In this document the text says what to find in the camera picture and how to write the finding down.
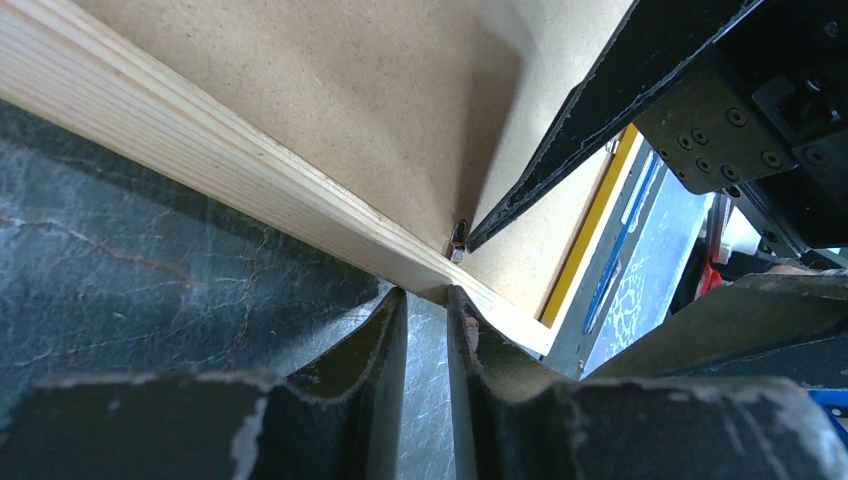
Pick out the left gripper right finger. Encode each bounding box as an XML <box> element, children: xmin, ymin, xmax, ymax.
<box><xmin>447</xmin><ymin>286</ymin><xmax>847</xmax><ymax>479</ymax></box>

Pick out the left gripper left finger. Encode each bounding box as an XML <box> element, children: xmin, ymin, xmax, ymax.
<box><xmin>1</xmin><ymin>288</ymin><xmax>407</xmax><ymax>479</ymax></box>

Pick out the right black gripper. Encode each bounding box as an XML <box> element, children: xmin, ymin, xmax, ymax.
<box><xmin>464</xmin><ymin>0</ymin><xmax>847</xmax><ymax>252</ymax></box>

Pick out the brown cardboard backing board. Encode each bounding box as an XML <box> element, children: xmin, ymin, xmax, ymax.
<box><xmin>72</xmin><ymin>0</ymin><xmax>636</xmax><ymax>319</ymax></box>

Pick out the yellow wooden picture frame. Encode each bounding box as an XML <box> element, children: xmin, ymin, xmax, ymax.
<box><xmin>1</xmin><ymin>1</ymin><xmax>612</xmax><ymax>354</ymax></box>

